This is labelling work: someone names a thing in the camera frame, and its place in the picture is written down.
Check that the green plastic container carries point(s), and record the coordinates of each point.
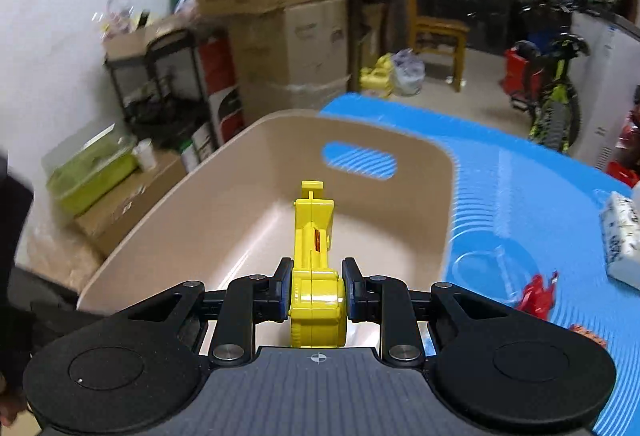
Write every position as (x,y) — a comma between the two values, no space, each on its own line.
(90,173)

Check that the white tissue box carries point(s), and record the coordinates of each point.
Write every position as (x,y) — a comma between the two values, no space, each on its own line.
(620,236)

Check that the black metal cart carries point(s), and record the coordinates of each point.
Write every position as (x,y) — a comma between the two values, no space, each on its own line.
(150,91)

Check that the beige plastic basket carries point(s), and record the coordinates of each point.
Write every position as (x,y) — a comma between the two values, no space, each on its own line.
(225,216)

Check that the wooden chair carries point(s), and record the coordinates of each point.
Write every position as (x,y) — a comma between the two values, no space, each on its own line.
(435,28)

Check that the large plain cardboard box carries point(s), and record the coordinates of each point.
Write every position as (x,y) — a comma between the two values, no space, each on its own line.
(290,46)

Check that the green black bicycle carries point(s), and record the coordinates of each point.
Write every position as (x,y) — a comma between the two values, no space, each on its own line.
(555,106)

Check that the yellow plastic toy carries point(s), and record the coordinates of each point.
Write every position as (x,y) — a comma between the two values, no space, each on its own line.
(315,296)

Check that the clear plastic bag with purple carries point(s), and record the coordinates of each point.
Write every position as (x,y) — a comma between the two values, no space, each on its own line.
(409,71)

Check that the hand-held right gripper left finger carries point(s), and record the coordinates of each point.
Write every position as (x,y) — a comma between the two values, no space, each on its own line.
(285,296)

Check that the blue silicone mat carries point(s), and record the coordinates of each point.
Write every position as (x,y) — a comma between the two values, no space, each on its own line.
(500,216)

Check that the red box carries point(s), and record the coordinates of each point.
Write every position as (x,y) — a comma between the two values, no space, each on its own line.
(220,81)

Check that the cardboard box on cart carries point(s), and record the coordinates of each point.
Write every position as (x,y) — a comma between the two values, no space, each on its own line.
(130,41)

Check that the small patterned box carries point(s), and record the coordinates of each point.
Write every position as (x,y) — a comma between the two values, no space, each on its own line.
(590,335)

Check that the white cup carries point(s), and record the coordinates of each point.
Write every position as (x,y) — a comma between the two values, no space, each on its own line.
(145,155)

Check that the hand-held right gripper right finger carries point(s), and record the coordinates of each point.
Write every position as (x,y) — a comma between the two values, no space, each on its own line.
(350,296)

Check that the red plastic toy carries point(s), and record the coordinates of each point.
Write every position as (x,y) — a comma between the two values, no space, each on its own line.
(535,296)

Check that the yellow plastic jug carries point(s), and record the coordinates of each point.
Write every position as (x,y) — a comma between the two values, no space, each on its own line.
(370,83)
(384,66)

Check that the low cardboard box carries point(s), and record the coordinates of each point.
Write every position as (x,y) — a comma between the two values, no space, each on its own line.
(125,206)

